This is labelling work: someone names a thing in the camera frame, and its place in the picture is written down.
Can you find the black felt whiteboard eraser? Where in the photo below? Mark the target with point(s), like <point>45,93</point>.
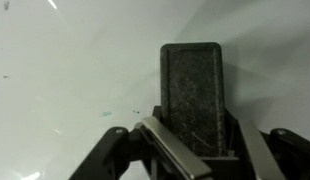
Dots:
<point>193,96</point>

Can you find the white wall whiteboard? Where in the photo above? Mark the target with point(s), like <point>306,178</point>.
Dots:
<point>61,66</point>

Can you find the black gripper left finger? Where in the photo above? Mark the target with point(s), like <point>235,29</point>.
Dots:
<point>175,150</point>

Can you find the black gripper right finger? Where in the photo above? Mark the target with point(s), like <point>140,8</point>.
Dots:
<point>258,153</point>

